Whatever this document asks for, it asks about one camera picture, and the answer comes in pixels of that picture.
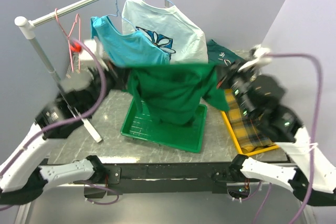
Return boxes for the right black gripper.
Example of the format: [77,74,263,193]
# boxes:
[214,59,255,118]

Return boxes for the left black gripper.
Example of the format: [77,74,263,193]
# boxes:
[84,59,133,118]

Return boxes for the pink wire hanger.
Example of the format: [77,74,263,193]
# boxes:
[54,8,82,72]

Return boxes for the green t shirt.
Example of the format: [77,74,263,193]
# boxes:
[127,63,229,125]

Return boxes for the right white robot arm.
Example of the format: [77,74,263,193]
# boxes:
[215,62,335,207]

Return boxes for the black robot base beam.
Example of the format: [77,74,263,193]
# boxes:
[72,155,263,199]

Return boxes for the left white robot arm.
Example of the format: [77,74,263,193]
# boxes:
[1,64,129,210]

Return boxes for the turquoise t shirt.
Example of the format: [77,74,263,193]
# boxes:
[90,16,170,67]

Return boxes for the white flower print t shirt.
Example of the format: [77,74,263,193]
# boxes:
[122,0,208,63]

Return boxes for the yellow plastic tray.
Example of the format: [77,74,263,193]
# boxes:
[220,89,281,157]

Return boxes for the yellow plaid cloth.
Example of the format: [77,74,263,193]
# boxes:
[224,90,275,149]

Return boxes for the dark teal shorts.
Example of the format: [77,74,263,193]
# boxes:
[206,39,245,66]

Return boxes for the green plastic tray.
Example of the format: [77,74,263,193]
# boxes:
[120,100,207,153]

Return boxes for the metal clothes rack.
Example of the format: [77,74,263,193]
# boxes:
[14,0,171,144]

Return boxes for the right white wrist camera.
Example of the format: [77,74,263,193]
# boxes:
[238,44,272,72]

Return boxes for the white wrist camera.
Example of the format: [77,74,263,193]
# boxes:
[238,44,272,72]
[69,39,107,68]

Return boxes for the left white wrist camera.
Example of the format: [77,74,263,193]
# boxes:
[69,39,107,68]

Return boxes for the blue wire hanger left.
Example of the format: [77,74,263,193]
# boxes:
[109,0,137,30]

